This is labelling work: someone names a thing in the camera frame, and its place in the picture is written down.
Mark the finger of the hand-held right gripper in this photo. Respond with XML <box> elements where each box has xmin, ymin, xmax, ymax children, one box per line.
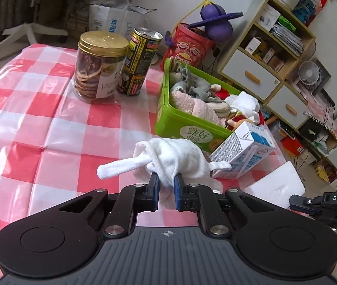
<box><xmin>289</xmin><ymin>195</ymin><xmax>316</xmax><ymax>215</ymax></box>

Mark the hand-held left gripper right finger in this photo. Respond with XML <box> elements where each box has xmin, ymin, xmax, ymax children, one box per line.
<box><xmin>174</xmin><ymin>174</ymin><xmax>277</xmax><ymax>240</ymax></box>

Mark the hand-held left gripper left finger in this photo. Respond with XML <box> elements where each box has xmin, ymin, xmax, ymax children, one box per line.
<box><xmin>57</xmin><ymin>173</ymin><xmax>161</xmax><ymax>239</ymax></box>

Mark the white cloth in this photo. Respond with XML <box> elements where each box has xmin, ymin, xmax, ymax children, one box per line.
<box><xmin>225</xmin><ymin>91</ymin><xmax>261</xmax><ymax>124</ymax></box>
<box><xmin>97</xmin><ymin>138</ymin><xmax>233</xmax><ymax>208</ymax></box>

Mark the green plastic bin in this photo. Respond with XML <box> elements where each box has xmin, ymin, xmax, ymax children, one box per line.
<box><xmin>154</xmin><ymin>58</ymin><xmax>273</xmax><ymax>155</ymax></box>

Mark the hamburger plush toy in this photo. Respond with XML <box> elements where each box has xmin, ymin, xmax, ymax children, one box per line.
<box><xmin>208</xmin><ymin>101</ymin><xmax>259</xmax><ymax>131</ymax></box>

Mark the white red plush toy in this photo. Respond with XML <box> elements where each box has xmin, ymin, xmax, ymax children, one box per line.
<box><xmin>210</xmin><ymin>83</ymin><xmax>237</xmax><ymax>100</ymax></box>

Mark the grey plush toy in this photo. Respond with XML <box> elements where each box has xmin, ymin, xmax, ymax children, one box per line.
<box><xmin>170</xmin><ymin>65</ymin><xmax>219</xmax><ymax>101</ymax></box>

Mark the white foam block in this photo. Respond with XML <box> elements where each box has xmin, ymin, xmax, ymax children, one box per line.
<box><xmin>244</xmin><ymin>160</ymin><xmax>305</xmax><ymax>210</ymax></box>

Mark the red cardboard box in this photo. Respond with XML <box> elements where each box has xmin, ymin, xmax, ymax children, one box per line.
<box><xmin>281</xmin><ymin>138</ymin><xmax>304</xmax><ymax>155</ymax></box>

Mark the black bag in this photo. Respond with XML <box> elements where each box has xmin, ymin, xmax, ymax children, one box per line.
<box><xmin>299</xmin><ymin>119</ymin><xmax>325</xmax><ymax>141</ymax></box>

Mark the blue white milk carton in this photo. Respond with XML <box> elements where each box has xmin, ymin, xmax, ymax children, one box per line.
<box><xmin>208</xmin><ymin>121</ymin><xmax>276</xmax><ymax>180</ymax></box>

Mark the pink lace table cover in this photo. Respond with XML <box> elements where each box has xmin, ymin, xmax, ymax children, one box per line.
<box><xmin>303</xmin><ymin>90</ymin><xmax>337</xmax><ymax>143</ymax></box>

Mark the black green drink can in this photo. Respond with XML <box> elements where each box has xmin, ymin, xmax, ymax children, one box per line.
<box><xmin>116</xmin><ymin>27</ymin><xmax>163</xmax><ymax>97</ymax></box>

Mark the dark framed picture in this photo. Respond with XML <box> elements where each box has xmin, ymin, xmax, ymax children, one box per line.
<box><xmin>311</xmin><ymin>58</ymin><xmax>333</xmax><ymax>95</ymax></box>

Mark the gold lid cookie jar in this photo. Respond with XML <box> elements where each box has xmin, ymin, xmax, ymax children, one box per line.
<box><xmin>74</xmin><ymin>30</ymin><xmax>129</xmax><ymax>104</ymax></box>

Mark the white desk fan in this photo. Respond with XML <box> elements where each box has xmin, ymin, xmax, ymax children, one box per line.
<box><xmin>297</xmin><ymin>61</ymin><xmax>323</xmax><ymax>91</ymax></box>

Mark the red white checkered tablecloth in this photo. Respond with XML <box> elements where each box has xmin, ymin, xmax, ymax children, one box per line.
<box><xmin>0</xmin><ymin>43</ymin><xmax>305</xmax><ymax>280</ymax></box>

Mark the white wooden shelf cabinet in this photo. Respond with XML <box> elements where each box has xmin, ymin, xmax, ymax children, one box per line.
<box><xmin>217</xmin><ymin>0</ymin><xmax>317</xmax><ymax>129</ymax></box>

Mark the red snack bucket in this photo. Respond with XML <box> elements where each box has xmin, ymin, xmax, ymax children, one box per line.
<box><xmin>164</xmin><ymin>22</ymin><xmax>215</xmax><ymax>69</ymax></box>

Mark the small white box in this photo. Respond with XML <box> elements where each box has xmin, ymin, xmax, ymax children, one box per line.
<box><xmin>245</xmin><ymin>37</ymin><xmax>262</xmax><ymax>54</ymax></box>

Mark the stack of papers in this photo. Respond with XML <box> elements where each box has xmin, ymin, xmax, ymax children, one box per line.
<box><xmin>271</xmin><ymin>22</ymin><xmax>304</xmax><ymax>55</ymax></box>

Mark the purple bounce ball toy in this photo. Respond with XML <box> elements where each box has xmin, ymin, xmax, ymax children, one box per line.
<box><xmin>186</xmin><ymin>0</ymin><xmax>244</xmax><ymax>43</ymax></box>

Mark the white shopping bag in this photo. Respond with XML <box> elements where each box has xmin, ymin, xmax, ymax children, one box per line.
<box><xmin>89</xmin><ymin>0</ymin><xmax>149</xmax><ymax>38</ymax></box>

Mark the white cardboard box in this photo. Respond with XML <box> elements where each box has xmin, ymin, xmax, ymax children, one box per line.
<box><xmin>259</xmin><ymin>4</ymin><xmax>282</xmax><ymax>32</ymax></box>

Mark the teal knitted item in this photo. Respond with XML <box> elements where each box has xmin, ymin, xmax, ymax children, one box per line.
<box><xmin>293</xmin><ymin>0</ymin><xmax>316</xmax><ymax>21</ymax></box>

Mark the grey white office chair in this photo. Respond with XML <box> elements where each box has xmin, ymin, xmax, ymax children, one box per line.
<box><xmin>0</xmin><ymin>0</ymin><xmax>90</xmax><ymax>63</ymax></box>

